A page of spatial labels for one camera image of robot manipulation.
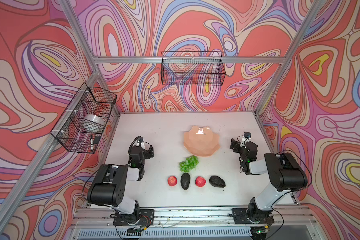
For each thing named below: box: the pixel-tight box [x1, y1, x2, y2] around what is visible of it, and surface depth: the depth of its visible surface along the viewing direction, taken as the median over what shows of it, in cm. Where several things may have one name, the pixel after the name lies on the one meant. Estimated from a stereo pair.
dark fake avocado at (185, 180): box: [180, 172, 191, 191], surface depth 84 cm
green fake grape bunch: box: [179, 155, 199, 173], surface depth 88 cm
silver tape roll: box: [82, 114, 105, 130], surface depth 73 cm
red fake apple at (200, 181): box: [195, 176, 206, 188], surface depth 83 cm
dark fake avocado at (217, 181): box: [209, 175, 226, 188], surface depth 82 cm
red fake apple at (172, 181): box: [167, 175, 178, 187], surface depth 84 cm
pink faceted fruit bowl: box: [183, 126, 221, 157], surface depth 103 cm
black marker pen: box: [90, 134, 94, 152], surface depth 73 cm
